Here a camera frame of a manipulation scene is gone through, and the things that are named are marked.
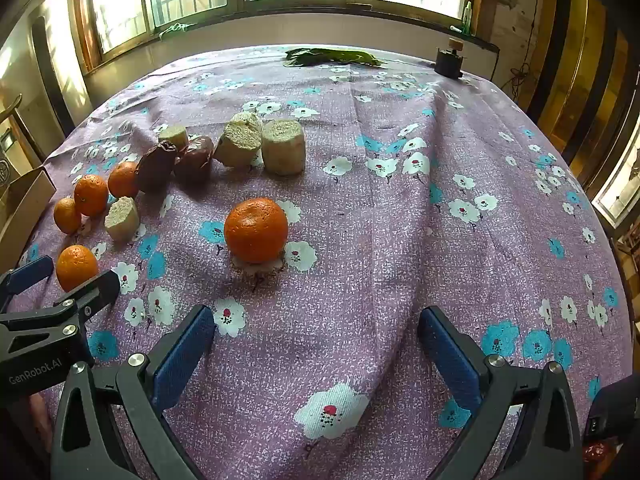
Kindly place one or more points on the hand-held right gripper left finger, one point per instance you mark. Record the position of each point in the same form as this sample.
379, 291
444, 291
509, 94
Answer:
182, 355

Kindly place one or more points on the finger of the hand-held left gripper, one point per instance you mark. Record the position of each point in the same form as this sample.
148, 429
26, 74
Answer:
30, 270
95, 290

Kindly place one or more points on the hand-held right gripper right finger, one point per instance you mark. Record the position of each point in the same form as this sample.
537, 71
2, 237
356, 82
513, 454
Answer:
450, 360

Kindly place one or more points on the small orange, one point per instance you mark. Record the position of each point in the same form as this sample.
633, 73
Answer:
122, 180
76, 267
91, 195
67, 215

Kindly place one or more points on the cardboard box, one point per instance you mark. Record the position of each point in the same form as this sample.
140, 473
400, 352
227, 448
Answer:
20, 210

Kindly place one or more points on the red date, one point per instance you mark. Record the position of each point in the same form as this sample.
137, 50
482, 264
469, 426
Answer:
195, 160
156, 165

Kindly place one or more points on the large orange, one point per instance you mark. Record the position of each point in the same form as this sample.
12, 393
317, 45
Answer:
256, 230

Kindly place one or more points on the purple floral bedsheet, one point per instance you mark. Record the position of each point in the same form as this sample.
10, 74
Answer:
350, 285

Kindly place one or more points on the wooden chair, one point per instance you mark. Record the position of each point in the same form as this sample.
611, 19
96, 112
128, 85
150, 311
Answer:
12, 106

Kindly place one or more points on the black object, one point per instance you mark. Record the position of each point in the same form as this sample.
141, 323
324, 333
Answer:
615, 405

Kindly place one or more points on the red shiny object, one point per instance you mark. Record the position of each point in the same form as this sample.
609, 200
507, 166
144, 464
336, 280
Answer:
597, 452

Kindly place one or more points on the standing air conditioner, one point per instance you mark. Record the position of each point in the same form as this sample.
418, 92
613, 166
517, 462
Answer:
52, 85

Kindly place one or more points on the green cloth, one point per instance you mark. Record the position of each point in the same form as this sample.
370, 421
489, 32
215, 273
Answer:
172, 30

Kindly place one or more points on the black jar with cork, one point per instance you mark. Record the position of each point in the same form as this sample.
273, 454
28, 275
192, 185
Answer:
448, 64

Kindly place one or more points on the golden wooden cabinet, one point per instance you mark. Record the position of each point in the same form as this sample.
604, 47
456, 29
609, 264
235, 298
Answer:
575, 60

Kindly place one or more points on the green leaves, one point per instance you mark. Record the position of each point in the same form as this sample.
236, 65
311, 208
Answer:
330, 56

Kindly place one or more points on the green bottle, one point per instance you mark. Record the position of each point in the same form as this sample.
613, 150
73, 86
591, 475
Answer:
467, 17

